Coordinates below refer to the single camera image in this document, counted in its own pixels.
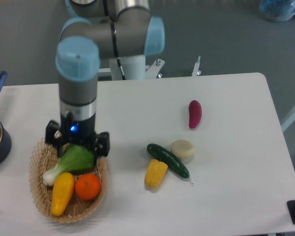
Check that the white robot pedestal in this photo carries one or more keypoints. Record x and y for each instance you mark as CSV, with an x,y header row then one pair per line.
x,y
131,68

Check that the blue plastic bag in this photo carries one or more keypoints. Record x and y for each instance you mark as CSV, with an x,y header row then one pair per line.
x,y
277,10

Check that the yellow bell pepper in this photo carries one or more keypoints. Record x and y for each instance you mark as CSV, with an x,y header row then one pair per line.
x,y
155,173

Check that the cream round cake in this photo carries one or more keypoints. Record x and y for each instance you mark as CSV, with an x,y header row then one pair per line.
x,y
184,150

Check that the green bok choy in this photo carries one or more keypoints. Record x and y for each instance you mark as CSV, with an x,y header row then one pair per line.
x,y
74,158

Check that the dark green cucumber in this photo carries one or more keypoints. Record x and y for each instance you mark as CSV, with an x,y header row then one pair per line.
x,y
163,155

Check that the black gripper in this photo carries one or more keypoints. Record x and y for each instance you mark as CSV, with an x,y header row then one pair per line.
x,y
79,133

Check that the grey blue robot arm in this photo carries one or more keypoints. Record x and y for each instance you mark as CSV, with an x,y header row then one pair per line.
x,y
98,29

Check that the orange fruit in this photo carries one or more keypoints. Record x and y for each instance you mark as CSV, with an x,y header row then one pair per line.
x,y
88,186

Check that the purple sweet potato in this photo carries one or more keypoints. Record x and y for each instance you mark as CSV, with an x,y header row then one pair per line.
x,y
195,114

